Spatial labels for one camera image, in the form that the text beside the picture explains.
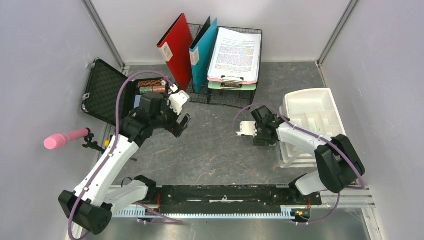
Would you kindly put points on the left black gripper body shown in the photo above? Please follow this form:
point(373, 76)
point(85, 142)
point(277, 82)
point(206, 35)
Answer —
point(167, 119)

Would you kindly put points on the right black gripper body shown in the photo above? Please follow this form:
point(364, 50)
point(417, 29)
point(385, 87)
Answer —
point(260, 139)

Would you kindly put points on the pink clear clipboard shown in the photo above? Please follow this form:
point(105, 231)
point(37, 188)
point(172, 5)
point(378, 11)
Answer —
point(233, 80)

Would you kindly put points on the white plastic drawer organizer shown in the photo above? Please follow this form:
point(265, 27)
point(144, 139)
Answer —
point(311, 109)

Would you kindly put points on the black wire mesh organizer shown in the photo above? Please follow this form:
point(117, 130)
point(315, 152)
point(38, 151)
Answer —
point(224, 97)

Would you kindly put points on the light green clipboard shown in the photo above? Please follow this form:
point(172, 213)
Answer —
point(214, 85)

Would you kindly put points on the red clipboard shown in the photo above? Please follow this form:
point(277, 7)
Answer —
point(174, 48)

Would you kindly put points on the white printed paper sheet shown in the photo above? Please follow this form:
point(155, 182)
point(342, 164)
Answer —
point(235, 54)

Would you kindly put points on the teal blue clipboard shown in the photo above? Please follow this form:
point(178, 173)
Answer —
point(200, 53)

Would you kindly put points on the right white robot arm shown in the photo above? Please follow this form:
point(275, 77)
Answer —
point(338, 164)

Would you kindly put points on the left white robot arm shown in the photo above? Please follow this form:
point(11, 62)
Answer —
point(91, 205)

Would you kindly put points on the blue playing card deck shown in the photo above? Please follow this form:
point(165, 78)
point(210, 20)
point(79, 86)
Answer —
point(137, 101)

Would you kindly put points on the red chip stack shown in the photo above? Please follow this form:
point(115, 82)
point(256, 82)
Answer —
point(159, 89)

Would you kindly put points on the green chip stack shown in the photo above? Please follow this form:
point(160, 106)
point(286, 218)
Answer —
point(144, 90)

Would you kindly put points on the orange black chip stack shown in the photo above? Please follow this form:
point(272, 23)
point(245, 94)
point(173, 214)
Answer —
point(143, 83)

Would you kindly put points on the black poker chip case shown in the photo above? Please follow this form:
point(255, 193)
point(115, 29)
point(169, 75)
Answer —
point(103, 86)

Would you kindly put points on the black microphone tripod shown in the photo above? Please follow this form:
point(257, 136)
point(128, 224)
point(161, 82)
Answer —
point(90, 144)

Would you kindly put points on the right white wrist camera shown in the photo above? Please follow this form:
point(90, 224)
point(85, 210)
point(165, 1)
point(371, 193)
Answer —
point(247, 128)

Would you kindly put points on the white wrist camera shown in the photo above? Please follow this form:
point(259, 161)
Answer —
point(177, 101)
point(247, 128)

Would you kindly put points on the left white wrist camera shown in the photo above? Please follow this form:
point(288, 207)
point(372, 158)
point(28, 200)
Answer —
point(177, 101)

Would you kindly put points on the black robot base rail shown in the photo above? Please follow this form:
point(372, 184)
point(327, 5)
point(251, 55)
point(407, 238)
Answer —
point(226, 199)

